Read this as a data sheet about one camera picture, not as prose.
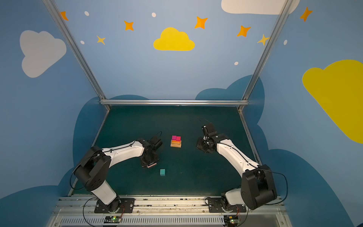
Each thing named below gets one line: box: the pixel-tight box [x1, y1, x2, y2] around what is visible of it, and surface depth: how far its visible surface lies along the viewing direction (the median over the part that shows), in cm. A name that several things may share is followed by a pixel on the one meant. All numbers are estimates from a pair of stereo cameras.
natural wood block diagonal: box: [170, 139, 182, 149], surface depth 100 cm
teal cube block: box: [159, 168, 166, 176], surface depth 86 cm
